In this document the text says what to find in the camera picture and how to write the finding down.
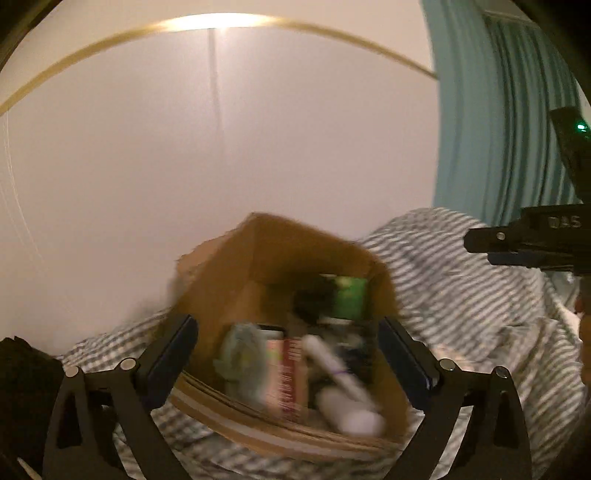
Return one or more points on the brown cardboard box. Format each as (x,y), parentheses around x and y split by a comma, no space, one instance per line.
(240,277)

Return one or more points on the black rounded item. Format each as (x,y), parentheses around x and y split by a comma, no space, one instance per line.
(314,297)

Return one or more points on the white tube with purple band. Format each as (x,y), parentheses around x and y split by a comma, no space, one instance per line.
(330,364)

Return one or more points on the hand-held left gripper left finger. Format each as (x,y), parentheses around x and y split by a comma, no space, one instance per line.
(170,362)

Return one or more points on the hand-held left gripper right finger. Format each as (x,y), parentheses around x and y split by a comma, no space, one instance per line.
(407,364)

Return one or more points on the gold wall trim strip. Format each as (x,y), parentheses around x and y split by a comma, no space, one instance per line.
(231,25)

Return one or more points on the pale crinkled plastic packet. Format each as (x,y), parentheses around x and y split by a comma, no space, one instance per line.
(240,360)

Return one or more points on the grey checked blanket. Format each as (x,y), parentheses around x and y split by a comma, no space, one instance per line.
(461,295)

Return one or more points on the green labelled box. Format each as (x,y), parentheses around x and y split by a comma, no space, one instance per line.
(350,297)

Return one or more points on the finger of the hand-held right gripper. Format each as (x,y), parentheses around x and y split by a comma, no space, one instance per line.
(508,242)

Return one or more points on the dark-edged white label packet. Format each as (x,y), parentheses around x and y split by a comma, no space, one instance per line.
(358,350)

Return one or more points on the green curtain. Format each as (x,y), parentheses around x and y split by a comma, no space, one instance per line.
(480,115)

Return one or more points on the red and yellow small box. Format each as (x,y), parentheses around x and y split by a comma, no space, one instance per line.
(286,378)

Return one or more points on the black cloth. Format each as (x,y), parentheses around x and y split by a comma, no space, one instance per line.
(25,392)

